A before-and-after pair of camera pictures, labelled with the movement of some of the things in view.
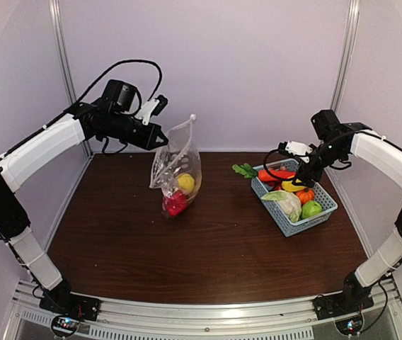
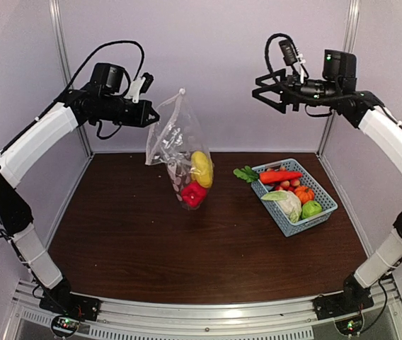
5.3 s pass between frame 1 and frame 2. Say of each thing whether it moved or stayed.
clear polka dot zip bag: moved
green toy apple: stayed
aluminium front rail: stayed
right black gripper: moved
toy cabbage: stayed
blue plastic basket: stayed
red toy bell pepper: moved
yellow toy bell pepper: moved
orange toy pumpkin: stayed
